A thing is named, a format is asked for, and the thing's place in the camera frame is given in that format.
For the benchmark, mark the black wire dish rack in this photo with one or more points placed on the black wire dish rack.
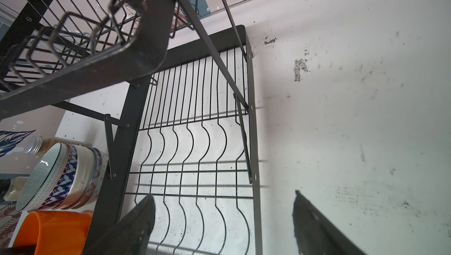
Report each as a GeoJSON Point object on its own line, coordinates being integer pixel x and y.
{"type": "Point", "coordinates": [177, 105]}

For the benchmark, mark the orange plastic bowl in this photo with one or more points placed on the orange plastic bowl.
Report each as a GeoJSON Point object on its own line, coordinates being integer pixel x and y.
{"type": "Point", "coordinates": [55, 232]}

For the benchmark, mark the silver lidded spice jar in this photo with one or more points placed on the silver lidded spice jar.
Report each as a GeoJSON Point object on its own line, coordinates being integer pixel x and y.
{"type": "Point", "coordinates": [37, 145]}

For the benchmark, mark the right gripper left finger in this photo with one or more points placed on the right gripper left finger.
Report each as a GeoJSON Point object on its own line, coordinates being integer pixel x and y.
{"type": "Point", "coordinates": [131, 235]}

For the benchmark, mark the light green ceramic bowl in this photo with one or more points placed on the light green ceramic bowl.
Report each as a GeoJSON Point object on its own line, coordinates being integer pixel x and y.
{"type": "Point", "coordinates": [43, 179]}

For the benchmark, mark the blue patterned ceramic bowl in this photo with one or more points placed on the blue patterned ceramic bowl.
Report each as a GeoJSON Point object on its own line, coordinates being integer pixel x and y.
{"type": "Point", "coordinates": [80, 181]}

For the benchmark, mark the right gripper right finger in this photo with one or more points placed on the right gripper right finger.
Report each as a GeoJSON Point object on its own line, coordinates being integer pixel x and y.
{"type": "Point", "coordinates": [315, 234]}

